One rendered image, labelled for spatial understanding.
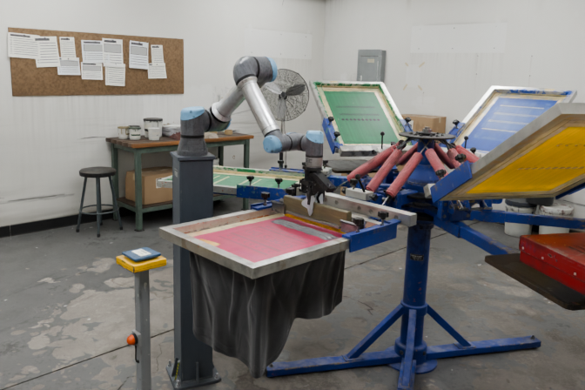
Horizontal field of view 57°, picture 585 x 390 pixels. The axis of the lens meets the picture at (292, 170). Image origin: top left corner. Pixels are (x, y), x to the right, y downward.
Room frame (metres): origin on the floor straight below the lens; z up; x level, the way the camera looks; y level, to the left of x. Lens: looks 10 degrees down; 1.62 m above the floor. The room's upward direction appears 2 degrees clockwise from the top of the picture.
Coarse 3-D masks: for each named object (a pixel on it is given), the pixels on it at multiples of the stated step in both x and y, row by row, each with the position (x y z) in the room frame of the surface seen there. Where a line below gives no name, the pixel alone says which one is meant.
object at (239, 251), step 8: (296, 232) 2.19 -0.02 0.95; (304, 232) 2.20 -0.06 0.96; (328, 232) 2.21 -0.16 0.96; (336, 232) 2.21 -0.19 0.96; (320, 240) 2.10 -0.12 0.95; (328, 240) 2.10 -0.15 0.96; (232, 248) 1.97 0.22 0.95; (240, 248) 1.97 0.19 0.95; (296, 248) 1.99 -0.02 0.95; (240, 256) 1.88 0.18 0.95; (248, 256) 1.88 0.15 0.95; (256, 256) 1.89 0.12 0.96; (264, 256) 1.89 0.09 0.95; (272, 256) 1.89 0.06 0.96
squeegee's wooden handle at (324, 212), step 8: (288, 200) 2.40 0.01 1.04; (296, 200) 2.36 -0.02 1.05; (288, 208) 2.40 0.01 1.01; (296, 208) 2.36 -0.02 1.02; (304, 208) 2.33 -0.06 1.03; (320, 208) 2.26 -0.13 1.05; (328, 208) 2.23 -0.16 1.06; (336, 208) 2.21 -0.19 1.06; (312, 216) 2.29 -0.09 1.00; (320, 216) 2.26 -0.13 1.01; (328, 216) 2.22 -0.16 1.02; (336, 216) 2.19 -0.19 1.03; (344, 216) 2.16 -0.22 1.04; (336, 224) 2.19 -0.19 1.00
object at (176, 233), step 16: (192, 224) 2.16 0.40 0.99; (208, 224) 2.21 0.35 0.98; (224, 224) 2.27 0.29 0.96; (368, 224) 2.28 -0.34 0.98; (176, 240) 2.00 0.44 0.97; (192, 240) 1.94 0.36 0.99; (336, 240) 1.99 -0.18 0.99; (208, 256) 1.85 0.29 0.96; (224, 256) 1.78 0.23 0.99; (288, 256) 1.80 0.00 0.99; (304, 256) 1.84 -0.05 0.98; (320, 256) 1.90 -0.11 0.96; (240, 272) 1.72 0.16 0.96; (256, 272) 1.68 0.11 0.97; (272, 272) 1.73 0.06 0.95
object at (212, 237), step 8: (248, 224) 2.30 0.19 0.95; (256, 224) 2.30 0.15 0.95; (264, 224) 2.31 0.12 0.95; (272, 224) 2.31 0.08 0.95; (304, 224) 2.33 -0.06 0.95; (216, 232) 2.16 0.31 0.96; (224, 232) 2.16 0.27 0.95; (216, 240) 2.05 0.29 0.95; (224, 240) 2.06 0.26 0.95; (224, 248) 1.96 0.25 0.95
